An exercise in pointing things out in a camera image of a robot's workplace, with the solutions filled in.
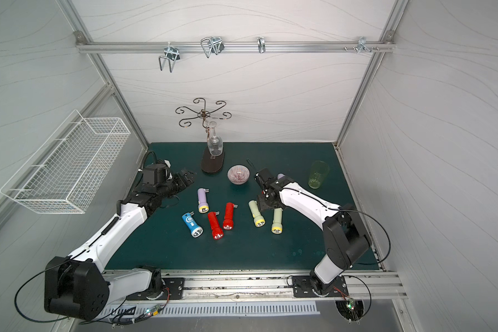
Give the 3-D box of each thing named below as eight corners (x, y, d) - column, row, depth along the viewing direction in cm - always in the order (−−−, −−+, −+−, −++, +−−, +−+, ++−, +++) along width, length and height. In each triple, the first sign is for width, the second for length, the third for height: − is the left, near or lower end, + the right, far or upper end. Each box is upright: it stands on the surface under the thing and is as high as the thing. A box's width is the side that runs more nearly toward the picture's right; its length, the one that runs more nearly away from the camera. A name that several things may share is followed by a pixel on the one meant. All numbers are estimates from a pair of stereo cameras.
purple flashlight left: (197, 214, 93) (196, 212, 92) (198, 191, 101) (197, 188, 100) (209, 212, 94) (208, 210, 92) (209, 189, 102) (208, 187, 100)
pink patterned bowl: (227, 184, 104) (226, 179, 100) (228, 170, 110) (228, 164, 107) (249, 185, 104) (249, 179, 101) (250, 170, 110) (250, 164, 107)
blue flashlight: (193, 240, 86) (191, 237, 84) (182, 218, 93) (180, 215, 90) (204, 233, 88) (203, 230, 86) (193, 212, 95) (192, 209, 92)
